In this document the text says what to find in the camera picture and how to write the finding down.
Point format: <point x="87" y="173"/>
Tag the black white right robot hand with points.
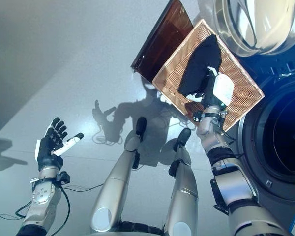
<point x="222" y="89"/>

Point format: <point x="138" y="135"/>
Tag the round glass washing machine door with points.
<point x="255" y="24"/>

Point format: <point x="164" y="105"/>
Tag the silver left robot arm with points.
<point x="43" y="201"/>

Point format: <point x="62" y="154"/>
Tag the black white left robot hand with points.
<point x="46" y="152"/>

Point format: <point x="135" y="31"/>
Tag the black garment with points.
<point x="201" y="64"/>

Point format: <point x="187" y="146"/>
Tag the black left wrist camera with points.
<point x="63" y="177"/>

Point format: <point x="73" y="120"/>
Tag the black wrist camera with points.
<point x="197" y="116"/>
<point x="63" y="177"/>

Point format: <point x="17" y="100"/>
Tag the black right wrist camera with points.
<point x="197" y="116"/>

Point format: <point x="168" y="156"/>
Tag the rectangular wicker laundry basket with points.
<point x="243" y="78"/>

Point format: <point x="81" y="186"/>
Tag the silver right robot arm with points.
<point x="231" y="177"/>

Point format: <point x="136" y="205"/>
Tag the dark grey washing machine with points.
<point x="280" y="137"/>

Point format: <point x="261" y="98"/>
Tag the silver right robot leg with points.
<point x="184" y="191"/>

